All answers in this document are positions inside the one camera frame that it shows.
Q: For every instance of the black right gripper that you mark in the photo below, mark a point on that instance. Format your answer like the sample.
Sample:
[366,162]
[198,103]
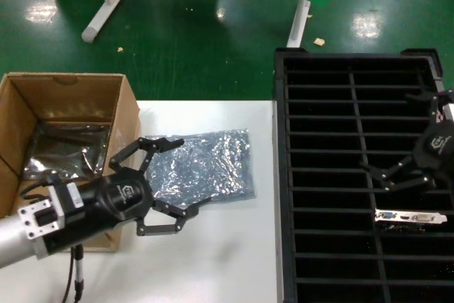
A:
[438,150]

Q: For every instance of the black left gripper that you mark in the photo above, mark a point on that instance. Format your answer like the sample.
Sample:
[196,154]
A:
[117,200]

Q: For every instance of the translucent grey antistatic bag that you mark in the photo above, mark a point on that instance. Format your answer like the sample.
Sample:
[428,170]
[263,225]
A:
[205,168]

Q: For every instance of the black graphics card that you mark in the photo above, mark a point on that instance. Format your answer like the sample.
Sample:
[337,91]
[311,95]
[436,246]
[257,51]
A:
[408,217]

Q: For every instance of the black slotted plastic container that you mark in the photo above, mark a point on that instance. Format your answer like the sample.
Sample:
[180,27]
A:
[337,140]

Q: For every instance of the open brown cardboard box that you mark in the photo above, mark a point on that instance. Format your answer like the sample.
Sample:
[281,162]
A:
[71,93]

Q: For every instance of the silver antistatic bag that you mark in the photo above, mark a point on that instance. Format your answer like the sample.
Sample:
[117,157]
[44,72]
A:
[67,154]

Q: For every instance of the white metal table leg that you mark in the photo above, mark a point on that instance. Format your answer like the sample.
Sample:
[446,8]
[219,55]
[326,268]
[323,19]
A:
[106,8]
[299,15]

